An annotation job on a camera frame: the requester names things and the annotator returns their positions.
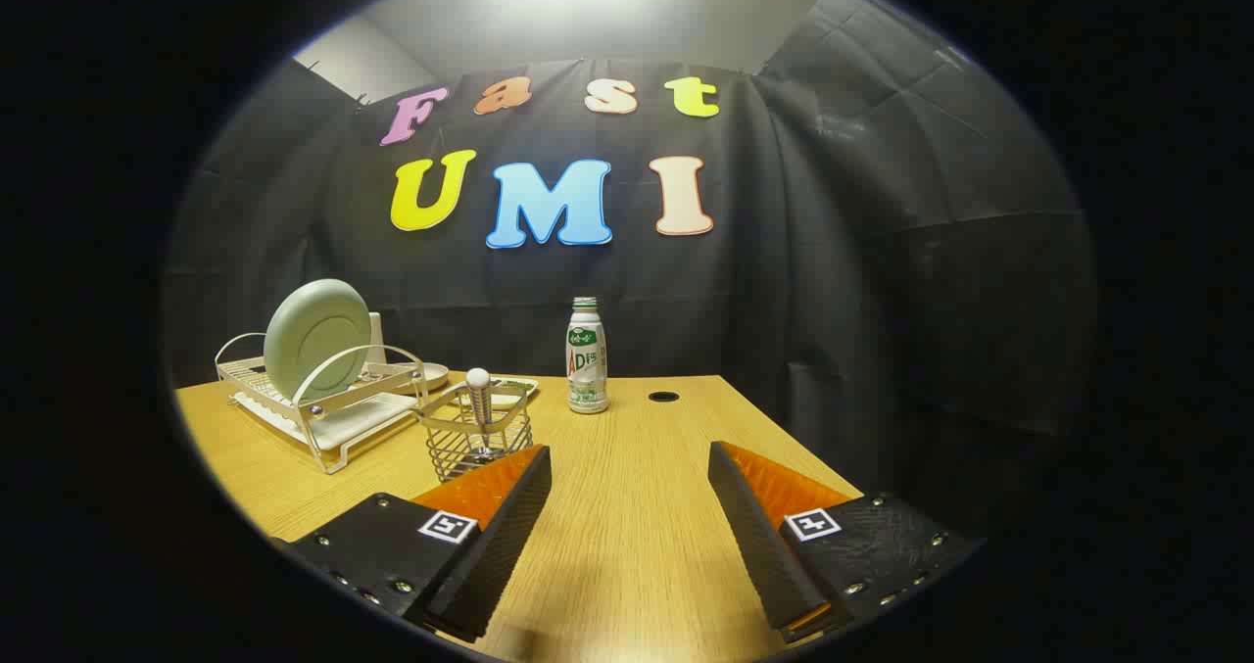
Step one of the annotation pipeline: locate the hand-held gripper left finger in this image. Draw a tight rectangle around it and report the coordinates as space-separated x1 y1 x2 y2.
279 443 553 644

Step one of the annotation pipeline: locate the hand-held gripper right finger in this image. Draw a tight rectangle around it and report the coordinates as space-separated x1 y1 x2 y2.
707 440 981 644

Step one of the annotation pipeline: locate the metal wire basket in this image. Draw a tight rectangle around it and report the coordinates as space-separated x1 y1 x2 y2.
413 381 535 483

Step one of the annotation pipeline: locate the blue striped handle spoon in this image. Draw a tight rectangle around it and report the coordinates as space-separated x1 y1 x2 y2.
465 368 493 449

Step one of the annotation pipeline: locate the white wire dish rack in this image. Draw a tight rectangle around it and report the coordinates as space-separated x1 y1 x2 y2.
216 330 432 475

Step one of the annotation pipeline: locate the pale green plate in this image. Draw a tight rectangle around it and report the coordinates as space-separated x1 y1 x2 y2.
265 279 373 402

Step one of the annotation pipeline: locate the small round white dish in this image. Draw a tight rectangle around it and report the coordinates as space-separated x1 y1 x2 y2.
397 362 450 395

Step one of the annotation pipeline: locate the white green label bottle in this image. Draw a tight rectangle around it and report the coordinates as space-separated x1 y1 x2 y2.
565 297 610 415

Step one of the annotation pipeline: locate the black backdrop cloth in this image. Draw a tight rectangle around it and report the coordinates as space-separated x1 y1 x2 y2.
162 0 1098 546

